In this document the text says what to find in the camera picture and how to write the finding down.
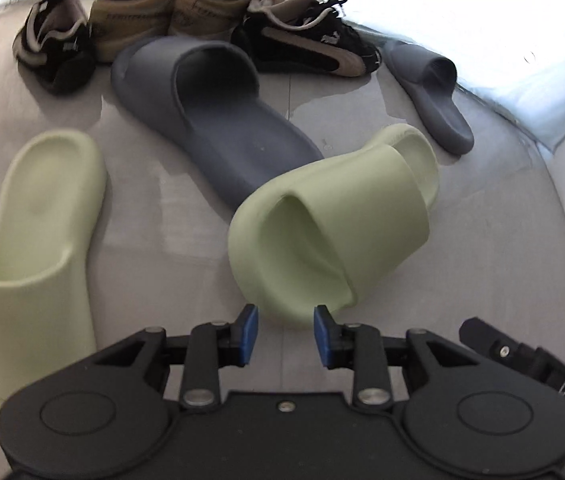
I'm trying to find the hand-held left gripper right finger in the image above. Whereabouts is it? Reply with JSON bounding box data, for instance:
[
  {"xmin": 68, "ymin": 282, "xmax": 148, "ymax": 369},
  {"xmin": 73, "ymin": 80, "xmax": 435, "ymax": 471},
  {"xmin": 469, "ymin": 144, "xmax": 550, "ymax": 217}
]
[{"xmin": 313, "ymin": 305, "xmax": 484, "ymax": 408}]

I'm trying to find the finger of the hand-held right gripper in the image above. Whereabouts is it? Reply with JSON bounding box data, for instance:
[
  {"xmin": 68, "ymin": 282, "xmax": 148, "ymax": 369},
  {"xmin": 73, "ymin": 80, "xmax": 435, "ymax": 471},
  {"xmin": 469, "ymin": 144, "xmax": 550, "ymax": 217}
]
[{"xmin": 459, "ymin": 316, "xmax": 545, "ymax": 377}]

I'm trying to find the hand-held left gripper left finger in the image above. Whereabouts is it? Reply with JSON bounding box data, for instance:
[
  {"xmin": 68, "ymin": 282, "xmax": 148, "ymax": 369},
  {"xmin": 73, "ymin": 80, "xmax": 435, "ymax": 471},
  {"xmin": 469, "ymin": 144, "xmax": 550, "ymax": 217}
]
[{"xmin": 93, "ymin": 304, "xmax": 262, "ymax": 408}]

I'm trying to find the light green slide sandal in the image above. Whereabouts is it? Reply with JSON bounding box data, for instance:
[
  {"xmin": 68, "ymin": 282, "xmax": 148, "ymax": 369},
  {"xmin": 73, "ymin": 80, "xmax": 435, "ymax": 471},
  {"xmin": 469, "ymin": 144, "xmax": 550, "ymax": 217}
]
[
  {"xmin": 227, "ymin": 123, "xmax": 440, "ymax": 330},
  {"xmin": 0, "ymin": 129, "xmax": 108, "ymax": 423}
]

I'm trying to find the dark grey slide sandal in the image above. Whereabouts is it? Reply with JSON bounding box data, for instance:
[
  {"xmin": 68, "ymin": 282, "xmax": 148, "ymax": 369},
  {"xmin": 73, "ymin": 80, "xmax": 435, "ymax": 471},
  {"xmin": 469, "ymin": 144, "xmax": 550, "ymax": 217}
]
[
  {"xmin": 111, "ymin": 36, "xmax": 325, "ymax": 223},
  {"xmin": 385, "ymin": 40, "xmax": 475, "ymax": 155}
]

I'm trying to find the black and tan sneaker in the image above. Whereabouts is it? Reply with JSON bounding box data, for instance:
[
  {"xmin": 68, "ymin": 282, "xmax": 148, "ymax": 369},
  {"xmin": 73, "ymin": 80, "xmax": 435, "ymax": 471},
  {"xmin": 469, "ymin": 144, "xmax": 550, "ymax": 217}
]
[
  {"xmin": 232, "ymin": 0, "xmax": 382, "ymax": 78},
  {"xmin": 12, "ymin": 0, "xmax": 96, "ymax": 95}
]

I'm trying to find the brown suede sneaker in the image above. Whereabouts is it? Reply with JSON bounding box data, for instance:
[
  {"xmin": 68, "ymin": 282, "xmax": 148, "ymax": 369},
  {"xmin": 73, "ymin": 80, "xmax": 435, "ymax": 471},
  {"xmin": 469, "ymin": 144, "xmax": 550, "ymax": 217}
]
[
  {"xmin": 170, "ymin": 0, "xmax": 295, "ymax": 41},
  {"xmin": 90, "ymin": 0, "xmax": 183, "ymax": 63}
]

